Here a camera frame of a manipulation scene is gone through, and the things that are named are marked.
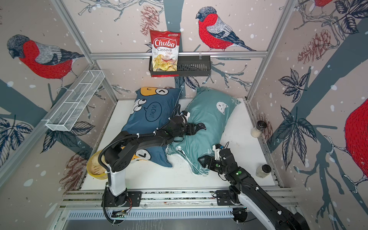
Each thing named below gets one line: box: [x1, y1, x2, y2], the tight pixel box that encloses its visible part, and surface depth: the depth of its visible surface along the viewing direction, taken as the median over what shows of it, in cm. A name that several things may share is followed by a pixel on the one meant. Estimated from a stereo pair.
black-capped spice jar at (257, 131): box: [250, 120, 267, 138], surface depth 93 cm
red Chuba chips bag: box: [149, 29, 182, 78], surface depth 86 cm
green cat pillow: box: [165, 86, 242, 175], surface depth 89 cm
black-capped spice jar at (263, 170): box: [255, 163, 272, 178], surface depth 77 cm
